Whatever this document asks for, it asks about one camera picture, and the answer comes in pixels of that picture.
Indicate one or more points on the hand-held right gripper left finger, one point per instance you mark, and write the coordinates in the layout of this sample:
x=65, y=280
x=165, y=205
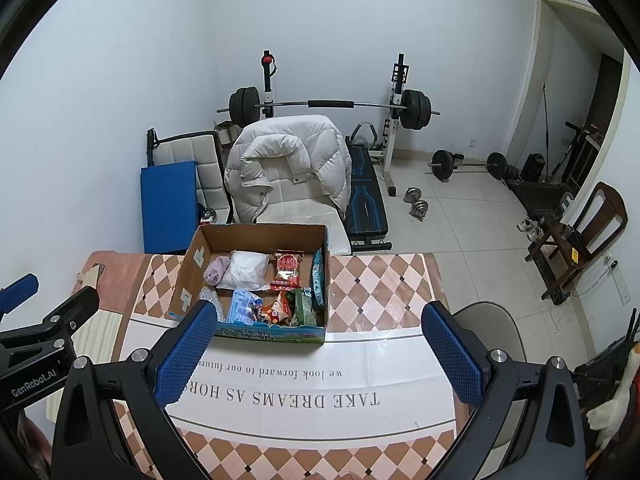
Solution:
x=187, y=352

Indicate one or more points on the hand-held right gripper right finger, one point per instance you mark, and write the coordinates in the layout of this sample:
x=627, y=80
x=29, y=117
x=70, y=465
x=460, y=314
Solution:
x=452, y=355

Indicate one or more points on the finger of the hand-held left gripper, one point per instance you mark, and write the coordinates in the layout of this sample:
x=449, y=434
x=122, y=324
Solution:
x=75, y=310
x=20, y=290

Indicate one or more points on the clear plastic packet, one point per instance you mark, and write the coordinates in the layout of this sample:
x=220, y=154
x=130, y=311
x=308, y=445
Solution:
x=210, y=300

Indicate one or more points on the blue tissue pack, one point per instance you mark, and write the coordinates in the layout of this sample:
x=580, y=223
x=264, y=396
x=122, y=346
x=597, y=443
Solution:
x=242, y=307

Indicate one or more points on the purple cloth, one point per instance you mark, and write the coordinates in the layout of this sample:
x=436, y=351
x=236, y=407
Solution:
x=217, y=270

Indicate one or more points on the orange snack packet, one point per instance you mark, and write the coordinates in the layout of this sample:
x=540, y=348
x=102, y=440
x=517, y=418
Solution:
x=275, y=312

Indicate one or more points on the white plastic bag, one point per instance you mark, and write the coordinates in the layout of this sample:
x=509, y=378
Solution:
x=247, y=270

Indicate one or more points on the green snack packet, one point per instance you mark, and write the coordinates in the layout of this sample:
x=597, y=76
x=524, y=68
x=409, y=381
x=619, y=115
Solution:
x=302, y=310

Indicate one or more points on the red snack packet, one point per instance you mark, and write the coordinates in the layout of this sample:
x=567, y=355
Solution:
x=286, y=270

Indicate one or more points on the cardboard box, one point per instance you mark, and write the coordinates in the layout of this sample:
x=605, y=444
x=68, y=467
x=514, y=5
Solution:
x=260, y=237

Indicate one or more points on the blue long snack packet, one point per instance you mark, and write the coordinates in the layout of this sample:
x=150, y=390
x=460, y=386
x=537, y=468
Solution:
x=318, y=280

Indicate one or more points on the small cardboard piece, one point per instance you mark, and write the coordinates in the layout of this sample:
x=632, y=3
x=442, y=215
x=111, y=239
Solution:
x=91, y=277

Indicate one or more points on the beige ribbed mat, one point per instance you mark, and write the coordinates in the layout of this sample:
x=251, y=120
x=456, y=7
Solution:
x=100, y=340

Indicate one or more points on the grey round chair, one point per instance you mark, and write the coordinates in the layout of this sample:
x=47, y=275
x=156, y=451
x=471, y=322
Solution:
x=490, y=330

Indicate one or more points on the checkered tablecloth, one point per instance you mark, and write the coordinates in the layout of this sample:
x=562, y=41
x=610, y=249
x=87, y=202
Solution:
x=380, y=290

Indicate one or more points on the blue folded mat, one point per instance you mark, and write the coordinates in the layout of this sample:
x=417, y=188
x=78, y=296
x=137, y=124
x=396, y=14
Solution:
x=167, y=205

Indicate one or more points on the chrome dumbbell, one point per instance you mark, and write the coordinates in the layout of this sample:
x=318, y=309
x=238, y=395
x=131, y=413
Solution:
x=413, y=195
x=420, y=210

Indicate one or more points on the pair of shoes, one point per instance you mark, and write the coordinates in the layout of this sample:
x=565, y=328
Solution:
x=531, y=227

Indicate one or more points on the white goose plush toy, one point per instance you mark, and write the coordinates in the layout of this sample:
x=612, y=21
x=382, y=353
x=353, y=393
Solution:
x=612, y=410

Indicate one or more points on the black weight bench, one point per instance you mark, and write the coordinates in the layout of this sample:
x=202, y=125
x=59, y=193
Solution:
x=367, y=200

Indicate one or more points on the white power strip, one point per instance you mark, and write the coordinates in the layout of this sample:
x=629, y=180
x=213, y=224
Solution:
x=619, y=285

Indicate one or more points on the white chair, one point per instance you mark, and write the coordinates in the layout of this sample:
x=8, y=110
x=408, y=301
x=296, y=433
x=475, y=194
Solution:
x=300, y=210

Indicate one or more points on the black router antennas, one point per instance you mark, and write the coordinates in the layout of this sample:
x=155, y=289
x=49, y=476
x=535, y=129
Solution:
x=632, y=325

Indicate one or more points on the short barbell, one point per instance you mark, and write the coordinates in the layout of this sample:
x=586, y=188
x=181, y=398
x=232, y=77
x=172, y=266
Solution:
x=442, y=165

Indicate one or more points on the white padded backrest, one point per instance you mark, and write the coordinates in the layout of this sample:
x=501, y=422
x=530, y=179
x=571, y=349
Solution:
x=207, y=160

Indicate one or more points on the dark wooden chair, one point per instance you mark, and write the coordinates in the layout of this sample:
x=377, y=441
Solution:
x=600, y=220

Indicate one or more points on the black box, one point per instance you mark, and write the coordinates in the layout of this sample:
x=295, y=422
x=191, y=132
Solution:
x=532, y=167

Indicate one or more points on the white barbell rack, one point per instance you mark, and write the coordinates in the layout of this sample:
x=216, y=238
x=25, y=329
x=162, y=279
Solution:
x=392, y=150

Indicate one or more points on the white down jacket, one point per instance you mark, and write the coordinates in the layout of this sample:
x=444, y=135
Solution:
x=285, y=160

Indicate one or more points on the black exercise machine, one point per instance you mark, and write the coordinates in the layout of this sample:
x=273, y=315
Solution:
x=575, y=155

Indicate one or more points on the long barbell with black plates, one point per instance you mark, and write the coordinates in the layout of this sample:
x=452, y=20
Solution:
x=415, y=110

